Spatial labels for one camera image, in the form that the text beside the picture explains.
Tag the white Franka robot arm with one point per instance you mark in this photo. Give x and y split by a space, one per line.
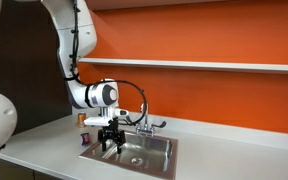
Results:
80 33

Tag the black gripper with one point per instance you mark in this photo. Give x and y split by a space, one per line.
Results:
112 128

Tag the white wall shelf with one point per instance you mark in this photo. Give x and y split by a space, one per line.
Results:
217 65

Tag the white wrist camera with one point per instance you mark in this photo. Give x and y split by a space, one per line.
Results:
95 121

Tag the purple chocolate bar wrapper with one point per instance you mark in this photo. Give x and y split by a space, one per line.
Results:
85 139

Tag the dark base cabinet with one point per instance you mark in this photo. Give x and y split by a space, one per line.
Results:
17 171

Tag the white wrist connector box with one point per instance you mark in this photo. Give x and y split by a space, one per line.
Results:
120 112

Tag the round sink drain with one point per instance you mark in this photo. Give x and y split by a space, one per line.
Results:
137 161

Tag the stainless steel sink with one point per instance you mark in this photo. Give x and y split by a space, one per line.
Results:
150 150

